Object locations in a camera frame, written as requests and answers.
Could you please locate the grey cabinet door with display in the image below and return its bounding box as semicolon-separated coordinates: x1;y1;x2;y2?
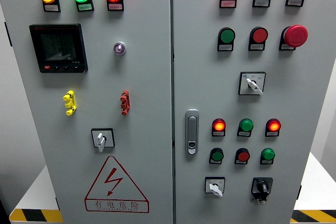
0;0;173;224

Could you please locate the silver door lock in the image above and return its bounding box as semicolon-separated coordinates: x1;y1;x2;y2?
185;109;200;155

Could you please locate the grey cabinet door with lock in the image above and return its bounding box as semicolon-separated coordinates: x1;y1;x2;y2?
172;0;336;224

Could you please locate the small red lit lamp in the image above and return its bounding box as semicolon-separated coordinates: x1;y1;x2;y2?
266;118;282;133
212;118;226;132

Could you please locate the white round lamp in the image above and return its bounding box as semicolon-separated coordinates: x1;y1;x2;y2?
113;41;127;56

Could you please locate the small green push button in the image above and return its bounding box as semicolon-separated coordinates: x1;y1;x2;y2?
209;147;225;162

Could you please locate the small green domed lamp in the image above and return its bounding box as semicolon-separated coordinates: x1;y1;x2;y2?
261;148;276;161
239;118;254;132

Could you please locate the large green push button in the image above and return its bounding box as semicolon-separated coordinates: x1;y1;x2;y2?
218;27;236;44

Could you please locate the small red push button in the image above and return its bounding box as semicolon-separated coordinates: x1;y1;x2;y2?
235;148;251;163

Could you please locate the red warning triangle sticker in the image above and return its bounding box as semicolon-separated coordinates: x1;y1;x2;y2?
84;155;150;214

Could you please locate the large red push button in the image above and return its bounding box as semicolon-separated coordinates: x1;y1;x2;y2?
250;26;269;44

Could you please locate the black display meter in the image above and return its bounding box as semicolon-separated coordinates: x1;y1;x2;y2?
28;23;89;73

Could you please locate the large red stop button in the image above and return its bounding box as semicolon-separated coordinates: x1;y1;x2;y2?
282;24;309;48

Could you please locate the black yellow striped tape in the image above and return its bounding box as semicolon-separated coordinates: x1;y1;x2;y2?
290;209;336;223
9;209;64;223

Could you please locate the small red handle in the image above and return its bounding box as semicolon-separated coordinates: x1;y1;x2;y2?
120;90;131;116

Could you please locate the white-handle switch with blue dot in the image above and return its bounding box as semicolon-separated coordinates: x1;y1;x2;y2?
238;71;266;96

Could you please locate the small yellow handle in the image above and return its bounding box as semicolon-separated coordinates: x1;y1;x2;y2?
62;90;77;116

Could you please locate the small white-handle turn switch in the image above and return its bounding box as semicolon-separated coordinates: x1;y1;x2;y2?
204;176;226;198

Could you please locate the black-handle turn switch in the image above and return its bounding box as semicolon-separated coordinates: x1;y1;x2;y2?
250;177;274;205

